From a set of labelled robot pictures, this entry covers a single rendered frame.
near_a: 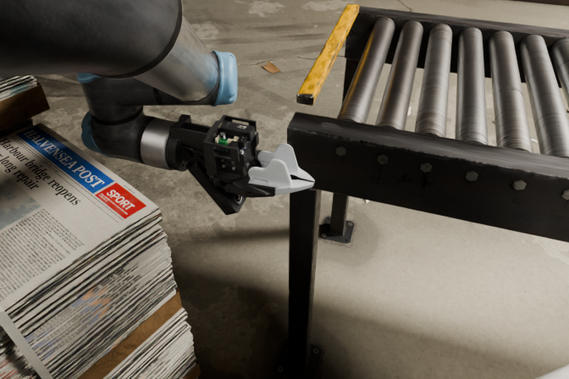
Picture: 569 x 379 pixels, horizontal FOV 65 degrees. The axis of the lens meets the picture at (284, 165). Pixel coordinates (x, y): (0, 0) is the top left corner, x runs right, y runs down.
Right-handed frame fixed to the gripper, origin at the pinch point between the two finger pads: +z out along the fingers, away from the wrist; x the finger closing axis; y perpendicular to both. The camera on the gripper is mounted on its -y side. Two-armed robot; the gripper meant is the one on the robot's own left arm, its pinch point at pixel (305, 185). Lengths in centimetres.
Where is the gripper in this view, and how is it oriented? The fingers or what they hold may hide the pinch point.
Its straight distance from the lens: 64.6
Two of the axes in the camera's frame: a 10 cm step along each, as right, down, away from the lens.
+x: 3.1, -6.2, 7.2
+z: 9.5, 2.0, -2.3
